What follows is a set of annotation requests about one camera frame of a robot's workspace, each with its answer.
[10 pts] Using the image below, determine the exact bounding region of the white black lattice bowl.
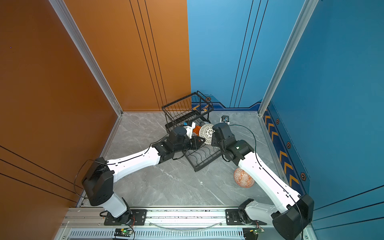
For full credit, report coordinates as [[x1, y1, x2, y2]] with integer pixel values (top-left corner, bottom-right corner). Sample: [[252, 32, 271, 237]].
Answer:
[[199, 124, 214, 145]]

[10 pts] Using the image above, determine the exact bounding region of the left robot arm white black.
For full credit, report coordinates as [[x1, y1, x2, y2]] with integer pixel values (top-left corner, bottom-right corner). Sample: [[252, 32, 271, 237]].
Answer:
[[82, 127, 206, 225]]

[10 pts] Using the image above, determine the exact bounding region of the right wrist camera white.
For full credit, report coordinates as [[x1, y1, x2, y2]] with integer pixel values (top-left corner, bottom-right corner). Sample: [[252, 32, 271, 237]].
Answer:
[[221, 115, 230, 124]]

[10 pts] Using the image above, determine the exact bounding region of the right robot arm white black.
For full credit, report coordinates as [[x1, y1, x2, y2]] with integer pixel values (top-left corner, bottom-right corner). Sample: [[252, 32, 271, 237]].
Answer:
[[212, 123, 315, 240]]

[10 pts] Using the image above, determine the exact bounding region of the orange plastic bowl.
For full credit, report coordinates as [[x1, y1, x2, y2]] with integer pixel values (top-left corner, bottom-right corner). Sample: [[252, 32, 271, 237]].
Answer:
[[193, 125, 201, 136]]

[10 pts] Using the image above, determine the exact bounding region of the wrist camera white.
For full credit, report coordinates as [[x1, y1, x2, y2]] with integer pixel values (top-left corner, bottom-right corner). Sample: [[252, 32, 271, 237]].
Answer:
[[221, 115, 230, 124], [183, 122, 196, 139]]

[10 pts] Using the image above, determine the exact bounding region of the green circuit board left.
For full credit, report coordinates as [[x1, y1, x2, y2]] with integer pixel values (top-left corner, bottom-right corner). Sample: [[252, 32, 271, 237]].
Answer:
[[114, 228, 136, 240]]

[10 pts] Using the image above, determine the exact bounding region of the aluminium front rail frame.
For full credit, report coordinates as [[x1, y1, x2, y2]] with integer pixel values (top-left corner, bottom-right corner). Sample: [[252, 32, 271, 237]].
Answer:
[[55, 206, 283, 240]]

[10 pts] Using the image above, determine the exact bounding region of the circuit board right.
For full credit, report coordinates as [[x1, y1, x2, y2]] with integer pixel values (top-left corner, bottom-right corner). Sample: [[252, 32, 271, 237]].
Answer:
[[243, 227, 265, 240]]

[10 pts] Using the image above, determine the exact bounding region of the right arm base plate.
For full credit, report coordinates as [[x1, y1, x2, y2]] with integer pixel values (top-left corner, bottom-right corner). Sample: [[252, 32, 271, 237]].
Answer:
[[225, 209, 267, 226]]

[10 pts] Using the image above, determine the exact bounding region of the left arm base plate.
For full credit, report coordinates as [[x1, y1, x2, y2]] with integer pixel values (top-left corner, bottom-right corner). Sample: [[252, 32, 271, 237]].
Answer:
[[100, 209, 147, 227]]

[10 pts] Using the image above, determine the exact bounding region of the black wire dish rack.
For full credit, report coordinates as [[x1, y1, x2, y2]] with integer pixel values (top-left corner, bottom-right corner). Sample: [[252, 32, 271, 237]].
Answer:
[[162, 91, 221, 172]]

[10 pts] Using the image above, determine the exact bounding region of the red white patterned bowl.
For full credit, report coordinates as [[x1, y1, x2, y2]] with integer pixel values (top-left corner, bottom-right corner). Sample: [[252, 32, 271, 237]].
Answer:
[[234, 168, 255, 188]]

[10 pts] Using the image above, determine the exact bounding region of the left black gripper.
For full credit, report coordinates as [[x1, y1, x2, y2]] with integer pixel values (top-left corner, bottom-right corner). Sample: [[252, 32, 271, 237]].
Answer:
[[173, 135, 207, 155]]

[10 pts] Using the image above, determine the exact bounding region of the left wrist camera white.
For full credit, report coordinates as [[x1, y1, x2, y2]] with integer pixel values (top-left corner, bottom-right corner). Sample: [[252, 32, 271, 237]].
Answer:
[[183, 122, 196, 139]]

